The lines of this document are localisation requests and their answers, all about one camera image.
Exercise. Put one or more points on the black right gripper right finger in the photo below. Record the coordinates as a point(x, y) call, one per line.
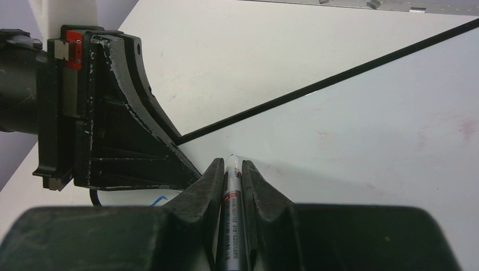
point(284, 235)

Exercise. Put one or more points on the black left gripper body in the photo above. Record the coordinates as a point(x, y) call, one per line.
point(72, 113)

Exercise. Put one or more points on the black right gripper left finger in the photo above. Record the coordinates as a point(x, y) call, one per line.
point(176, 236)

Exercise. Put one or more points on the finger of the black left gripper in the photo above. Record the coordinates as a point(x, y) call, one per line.
point(138, 153)
point(133, 53)

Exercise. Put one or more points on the white blue whiteboard marker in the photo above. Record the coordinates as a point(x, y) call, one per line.
point(232, 246)

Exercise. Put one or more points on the black framed whiteboard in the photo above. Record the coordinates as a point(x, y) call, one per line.
point(399, 130)

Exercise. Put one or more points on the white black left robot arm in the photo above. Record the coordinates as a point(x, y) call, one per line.
point(21, 57)

